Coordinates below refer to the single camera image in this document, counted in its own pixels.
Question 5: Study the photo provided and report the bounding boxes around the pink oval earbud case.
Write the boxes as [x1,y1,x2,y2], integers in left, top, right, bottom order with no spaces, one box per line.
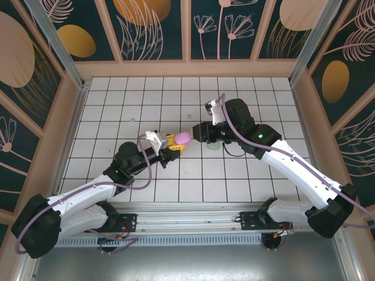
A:
[175,131,192,146]

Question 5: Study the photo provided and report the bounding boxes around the grey metal sheet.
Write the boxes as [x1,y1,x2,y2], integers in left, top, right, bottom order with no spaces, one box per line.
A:
[29,229,361,281]

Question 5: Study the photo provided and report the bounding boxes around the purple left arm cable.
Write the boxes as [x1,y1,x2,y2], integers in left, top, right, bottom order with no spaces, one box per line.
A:
[16,133,153,258]

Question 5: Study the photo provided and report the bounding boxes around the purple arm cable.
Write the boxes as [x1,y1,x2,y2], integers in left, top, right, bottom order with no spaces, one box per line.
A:
[16,133,153,258]
[218,92,375,231]

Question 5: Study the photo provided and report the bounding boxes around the thin black cable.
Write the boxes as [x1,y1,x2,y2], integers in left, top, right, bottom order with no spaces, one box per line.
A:
[224,142,247,158]

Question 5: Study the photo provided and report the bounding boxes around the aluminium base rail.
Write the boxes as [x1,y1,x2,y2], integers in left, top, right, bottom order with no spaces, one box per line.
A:
[52,201,343,235]

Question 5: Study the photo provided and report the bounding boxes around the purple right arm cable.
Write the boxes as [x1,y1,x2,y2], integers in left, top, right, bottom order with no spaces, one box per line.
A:
[218,92,375,231]

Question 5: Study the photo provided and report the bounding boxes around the slotted grey cable duct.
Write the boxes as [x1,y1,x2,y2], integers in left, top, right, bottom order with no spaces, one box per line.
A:
[55,233,266,248]

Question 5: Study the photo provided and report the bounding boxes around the aluminium frame post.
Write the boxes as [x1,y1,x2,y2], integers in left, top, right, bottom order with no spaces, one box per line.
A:
[288,0,354,87]
[23,0,90,90]

